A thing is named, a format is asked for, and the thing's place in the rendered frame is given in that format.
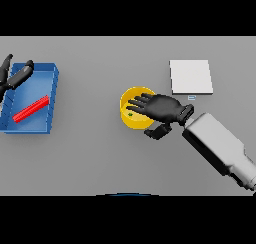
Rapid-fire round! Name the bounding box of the blue tray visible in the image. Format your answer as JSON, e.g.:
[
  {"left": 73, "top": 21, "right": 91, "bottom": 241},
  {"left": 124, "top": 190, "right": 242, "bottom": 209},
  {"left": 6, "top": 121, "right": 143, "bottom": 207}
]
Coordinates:
[{"left": 0, "top": 62, "right": 60, "bottom": 135}]

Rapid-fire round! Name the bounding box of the pale square measuring scale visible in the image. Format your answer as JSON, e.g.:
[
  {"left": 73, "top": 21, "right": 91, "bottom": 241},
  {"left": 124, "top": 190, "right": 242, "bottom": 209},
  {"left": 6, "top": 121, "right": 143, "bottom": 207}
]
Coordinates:
[{"left": 169, "top": 59, "right": 214, "bottom": 96}]

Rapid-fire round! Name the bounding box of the yellow bowl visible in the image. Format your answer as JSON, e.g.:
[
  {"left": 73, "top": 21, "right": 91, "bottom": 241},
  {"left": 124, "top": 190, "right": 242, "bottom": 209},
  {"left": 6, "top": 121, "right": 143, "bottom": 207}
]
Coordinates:
[{"left": 119, "top": 86, "right": 158, "bottom": 131}]

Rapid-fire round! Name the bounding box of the red beaker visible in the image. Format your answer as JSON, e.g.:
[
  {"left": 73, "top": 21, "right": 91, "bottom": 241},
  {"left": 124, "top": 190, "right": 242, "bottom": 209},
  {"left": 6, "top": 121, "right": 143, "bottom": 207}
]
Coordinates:
[{"left": 12, "top": 94, "right": 51, "bottom": 124}]

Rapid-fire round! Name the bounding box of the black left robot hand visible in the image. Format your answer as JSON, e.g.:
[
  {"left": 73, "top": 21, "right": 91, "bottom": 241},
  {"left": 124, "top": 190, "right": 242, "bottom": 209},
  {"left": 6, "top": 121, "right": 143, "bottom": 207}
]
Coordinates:
[{"left": 0, "top": 53, "right": 35, "bottom": 102}]

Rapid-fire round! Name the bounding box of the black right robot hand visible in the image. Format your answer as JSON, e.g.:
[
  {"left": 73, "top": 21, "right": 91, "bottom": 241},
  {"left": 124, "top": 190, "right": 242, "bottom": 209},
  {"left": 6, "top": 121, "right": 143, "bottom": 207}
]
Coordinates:
[{"left": 126, "top": 92, "right": 195, "bottom": 141}]

